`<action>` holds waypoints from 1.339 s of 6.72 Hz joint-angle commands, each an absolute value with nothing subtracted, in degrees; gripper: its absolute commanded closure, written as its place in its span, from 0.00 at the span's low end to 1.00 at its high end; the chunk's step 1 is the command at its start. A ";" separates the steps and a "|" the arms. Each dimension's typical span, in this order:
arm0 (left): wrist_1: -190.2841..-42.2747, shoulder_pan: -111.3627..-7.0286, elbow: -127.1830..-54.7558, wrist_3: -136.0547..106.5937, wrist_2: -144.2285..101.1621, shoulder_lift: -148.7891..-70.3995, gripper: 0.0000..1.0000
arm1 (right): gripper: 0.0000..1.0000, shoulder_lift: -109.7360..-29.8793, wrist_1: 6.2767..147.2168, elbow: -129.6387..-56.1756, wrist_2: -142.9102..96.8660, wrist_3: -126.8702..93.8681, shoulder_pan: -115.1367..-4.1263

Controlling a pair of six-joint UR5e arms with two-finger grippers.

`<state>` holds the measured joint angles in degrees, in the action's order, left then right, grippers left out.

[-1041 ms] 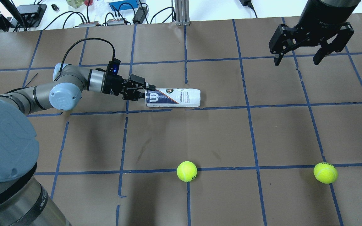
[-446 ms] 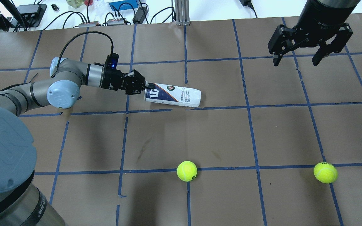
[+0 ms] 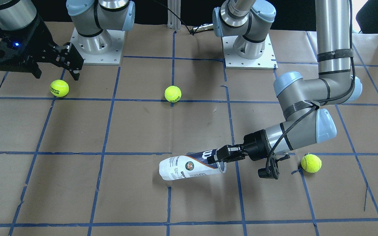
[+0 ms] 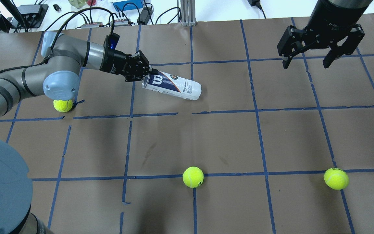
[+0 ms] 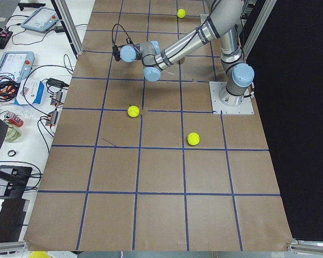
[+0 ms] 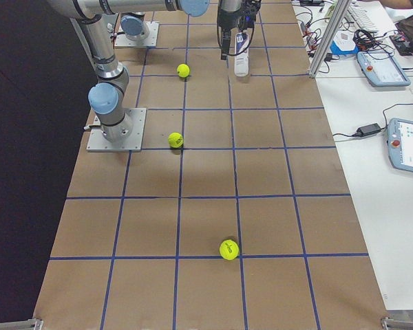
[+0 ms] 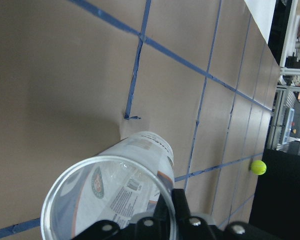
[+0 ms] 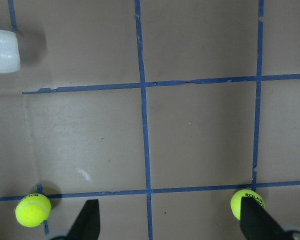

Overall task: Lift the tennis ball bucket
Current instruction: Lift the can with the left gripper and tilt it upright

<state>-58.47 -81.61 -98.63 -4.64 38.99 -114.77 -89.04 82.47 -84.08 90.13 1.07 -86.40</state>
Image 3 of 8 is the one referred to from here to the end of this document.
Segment aluminium frame post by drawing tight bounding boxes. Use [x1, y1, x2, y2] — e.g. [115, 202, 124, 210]
[167, 0, 181, 31]

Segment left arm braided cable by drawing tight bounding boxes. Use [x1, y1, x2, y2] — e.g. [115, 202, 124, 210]
[258, 0, 356, 179]

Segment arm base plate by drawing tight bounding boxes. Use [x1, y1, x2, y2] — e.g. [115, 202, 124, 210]
[222, 35, 279, 70]
[71, 28, 127, 66]

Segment white blue tennis ball can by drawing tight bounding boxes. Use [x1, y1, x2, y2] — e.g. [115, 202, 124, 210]
[159, 149, 227, 181]

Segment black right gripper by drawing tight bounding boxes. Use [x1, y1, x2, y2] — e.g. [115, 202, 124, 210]
[0, 15, 84, 81]

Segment tennis ball near base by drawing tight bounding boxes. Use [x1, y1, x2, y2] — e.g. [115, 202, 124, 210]
[50, 80, 69, 97]

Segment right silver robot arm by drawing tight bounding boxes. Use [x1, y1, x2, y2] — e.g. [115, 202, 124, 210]
[0, 0, 136, 81]

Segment tennis ball table centre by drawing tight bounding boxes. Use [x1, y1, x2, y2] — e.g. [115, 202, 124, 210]
[164, 86, 182, 103]

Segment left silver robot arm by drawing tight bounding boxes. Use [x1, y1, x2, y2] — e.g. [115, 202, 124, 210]
[208, 0, 362, 163]

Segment tennis ball far front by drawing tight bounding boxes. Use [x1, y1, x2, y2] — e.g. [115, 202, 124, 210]
[301, 153, 322, 173]

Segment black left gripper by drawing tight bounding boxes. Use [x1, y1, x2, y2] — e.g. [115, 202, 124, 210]
[207, 129, 271, 164]

